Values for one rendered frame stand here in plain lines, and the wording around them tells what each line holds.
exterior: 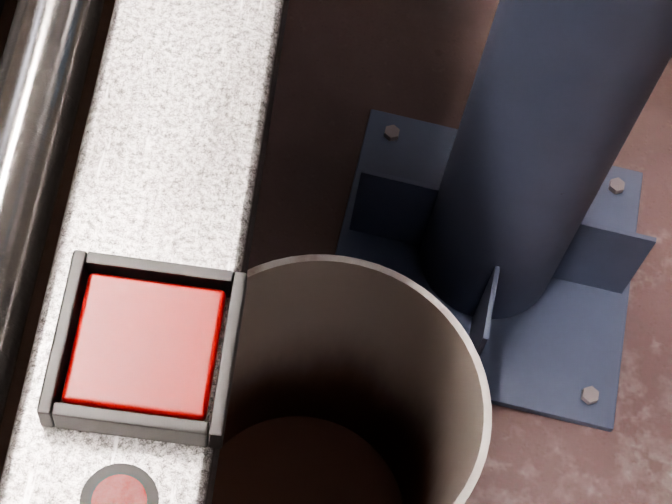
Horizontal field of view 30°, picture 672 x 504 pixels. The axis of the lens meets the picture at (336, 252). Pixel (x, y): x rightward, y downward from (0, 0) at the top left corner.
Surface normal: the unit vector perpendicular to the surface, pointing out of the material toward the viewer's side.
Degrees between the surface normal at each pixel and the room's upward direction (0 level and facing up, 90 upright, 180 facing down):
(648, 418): 0
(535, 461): 0
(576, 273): 90
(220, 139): 0
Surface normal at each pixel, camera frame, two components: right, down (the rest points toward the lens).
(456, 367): -0.91, 0.28
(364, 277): -0.26, 0.81
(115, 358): 0.09, -0.47
